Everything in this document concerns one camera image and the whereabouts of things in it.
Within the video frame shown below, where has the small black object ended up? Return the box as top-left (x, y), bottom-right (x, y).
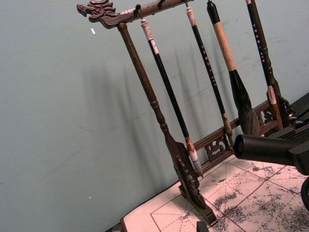
top-left (196, 220), bottom-right (209, 232)

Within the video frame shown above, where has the white calligraphy mat red grid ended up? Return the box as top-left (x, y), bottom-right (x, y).
top-left (120, 154), bottom-right (309, 232)

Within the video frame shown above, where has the black brush with white cap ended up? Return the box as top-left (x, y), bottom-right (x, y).
top-left (140, 18), bottom-right (204, 179)

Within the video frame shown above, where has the large brush beige wrapped handle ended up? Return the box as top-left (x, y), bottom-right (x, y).
top-left (206, 0), bottom-right (261, 137)

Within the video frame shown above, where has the black brush with tan ferrule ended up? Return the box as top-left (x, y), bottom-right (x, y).
top-left (244, 0), bottom-right (279, 112)

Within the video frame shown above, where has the dark wooden dragon brush rack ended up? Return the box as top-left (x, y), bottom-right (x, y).
top-left (76, 0), bottom-right (296, 227)

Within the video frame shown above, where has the thin black brush white print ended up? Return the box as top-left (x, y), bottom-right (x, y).
top-left (185, 7), bottom-right (234, 148)

